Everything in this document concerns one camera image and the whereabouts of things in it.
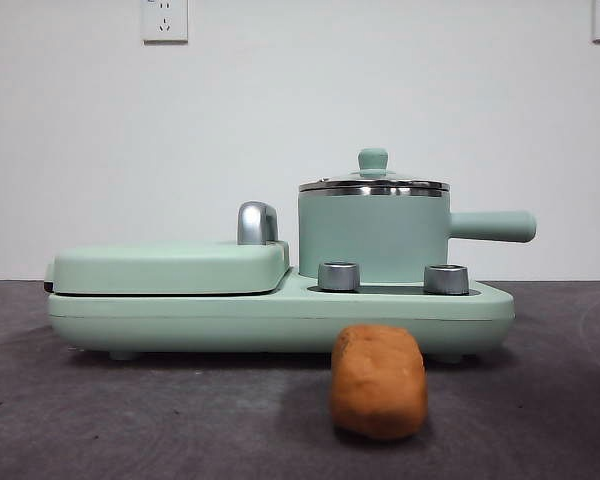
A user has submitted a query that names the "glass pot lid green knob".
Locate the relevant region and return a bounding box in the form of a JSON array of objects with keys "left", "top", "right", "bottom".
[{"left": 298, "top": 147, "right": 450, "bottom": 197}]

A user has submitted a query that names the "green griddle cover chrome handle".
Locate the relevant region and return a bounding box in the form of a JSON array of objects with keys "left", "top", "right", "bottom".
[{"left": 43, "top": 201, "right": 291, "bottom": 297}]

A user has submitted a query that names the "green breakfast maker base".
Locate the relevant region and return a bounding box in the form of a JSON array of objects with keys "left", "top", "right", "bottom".
[{"left": 47, "top": 264, "right": 516, "bottom": 362}]

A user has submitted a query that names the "brown potato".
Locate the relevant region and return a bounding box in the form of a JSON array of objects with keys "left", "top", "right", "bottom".
[{"left": 328, "top": 323, "right": 428, "bottom": 441}]

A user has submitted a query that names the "green pot with handle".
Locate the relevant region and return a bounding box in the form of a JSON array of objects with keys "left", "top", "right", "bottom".
[{"left": 297, "top": 192, "right": 538, "bottom": 282}]

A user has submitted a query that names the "silver control knob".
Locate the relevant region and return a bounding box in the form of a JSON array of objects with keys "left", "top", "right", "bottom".
[
  {"left": 423, "top": 263, "right": 470, "bottom": 295},
  {"left": 317, "top": 261, "right": 361, "bottom": 292}
]

